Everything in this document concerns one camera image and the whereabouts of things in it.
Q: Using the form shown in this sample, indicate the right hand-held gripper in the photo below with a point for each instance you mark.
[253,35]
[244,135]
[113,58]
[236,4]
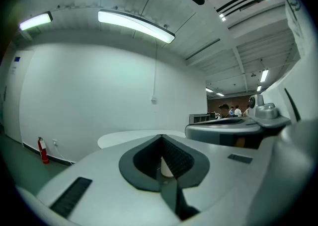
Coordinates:
[267,112]

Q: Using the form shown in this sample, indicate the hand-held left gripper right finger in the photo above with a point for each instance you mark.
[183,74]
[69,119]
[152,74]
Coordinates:
[218,177]

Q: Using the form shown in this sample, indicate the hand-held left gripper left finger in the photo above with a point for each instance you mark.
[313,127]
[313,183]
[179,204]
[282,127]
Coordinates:
[104,182]

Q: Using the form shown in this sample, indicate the grey shelf unit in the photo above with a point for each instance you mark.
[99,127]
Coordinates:
[198,118]

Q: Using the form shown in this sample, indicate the small ceiling light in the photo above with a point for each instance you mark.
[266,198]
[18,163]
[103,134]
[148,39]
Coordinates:
[259,88]
[209,90]
[219,94]
[264,76]

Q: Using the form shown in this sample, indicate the red fire extinguisher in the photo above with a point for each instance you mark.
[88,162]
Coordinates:
[43,153]

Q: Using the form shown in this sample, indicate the white door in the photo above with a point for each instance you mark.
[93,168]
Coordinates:
[17,100]

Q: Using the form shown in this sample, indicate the long ceiling light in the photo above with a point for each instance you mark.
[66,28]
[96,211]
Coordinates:
[134,23]
[36,21]

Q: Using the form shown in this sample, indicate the person's light grey shirt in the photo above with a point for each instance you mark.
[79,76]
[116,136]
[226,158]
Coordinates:
[294,21]

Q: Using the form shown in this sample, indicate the blue door sign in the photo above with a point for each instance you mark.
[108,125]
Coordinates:
[17,59]

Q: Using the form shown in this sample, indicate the white wall junction box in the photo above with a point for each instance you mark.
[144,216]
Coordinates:
[154,99]

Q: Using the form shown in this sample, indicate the white wall socket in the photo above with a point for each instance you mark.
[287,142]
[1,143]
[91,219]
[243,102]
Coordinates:
[55,142]

